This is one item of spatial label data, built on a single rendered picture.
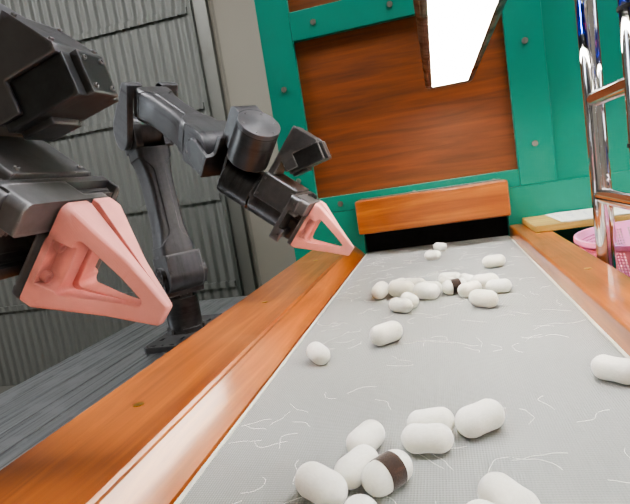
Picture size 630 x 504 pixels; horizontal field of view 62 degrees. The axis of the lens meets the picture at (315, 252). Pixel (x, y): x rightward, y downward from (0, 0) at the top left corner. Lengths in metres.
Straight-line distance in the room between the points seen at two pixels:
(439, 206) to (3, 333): 2.99
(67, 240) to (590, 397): 0.35
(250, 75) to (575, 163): 1.87
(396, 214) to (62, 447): 0.82
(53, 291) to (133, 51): 2.67
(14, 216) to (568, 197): 1.03
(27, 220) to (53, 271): 0.05
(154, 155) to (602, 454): 0.82
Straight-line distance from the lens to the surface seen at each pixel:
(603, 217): 0.76
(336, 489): 0.30
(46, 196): 0.32
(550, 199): 1.16
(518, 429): 0.38
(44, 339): 3.47
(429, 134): 1.15
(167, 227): 0.97
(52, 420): 0.77
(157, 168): 0.98
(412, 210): 1.08
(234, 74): 2.77
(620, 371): 0.43
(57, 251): 0.33
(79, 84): 0.32
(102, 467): 0.37
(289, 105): 1.19
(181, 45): 2.85
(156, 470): 0.36
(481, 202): 1.09
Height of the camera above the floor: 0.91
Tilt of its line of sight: 7 degrees down
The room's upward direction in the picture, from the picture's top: 9 degrees counter-clockwise
